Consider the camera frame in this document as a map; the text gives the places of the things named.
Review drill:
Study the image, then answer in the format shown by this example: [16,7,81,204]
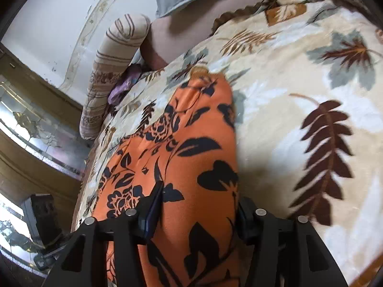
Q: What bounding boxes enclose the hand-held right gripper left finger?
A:
[41,182,165,287]

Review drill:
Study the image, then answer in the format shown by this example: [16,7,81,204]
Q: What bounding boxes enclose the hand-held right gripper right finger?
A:
[238,197,349,287]

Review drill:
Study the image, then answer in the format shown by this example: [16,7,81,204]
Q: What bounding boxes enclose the orange floral pants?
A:
[89,68,258,287]

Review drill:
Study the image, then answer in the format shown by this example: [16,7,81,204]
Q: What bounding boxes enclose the dark boxy object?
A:
[22,194,66,271]

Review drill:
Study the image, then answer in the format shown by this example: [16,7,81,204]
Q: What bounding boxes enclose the purple cloth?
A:
[108,64,143,106]

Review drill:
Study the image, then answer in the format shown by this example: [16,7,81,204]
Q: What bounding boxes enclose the etched glass cabinet door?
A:
[0,75,91,174]

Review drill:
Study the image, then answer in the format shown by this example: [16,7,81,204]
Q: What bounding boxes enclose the cream leaf-print blanket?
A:
[71,0,383,287]

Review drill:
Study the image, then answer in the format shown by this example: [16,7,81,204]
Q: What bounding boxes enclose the striped beige bolster pillow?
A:
[79,13,152,140]

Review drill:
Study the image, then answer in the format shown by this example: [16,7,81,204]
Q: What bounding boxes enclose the brown bed sheet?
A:
[140,0,282,73]

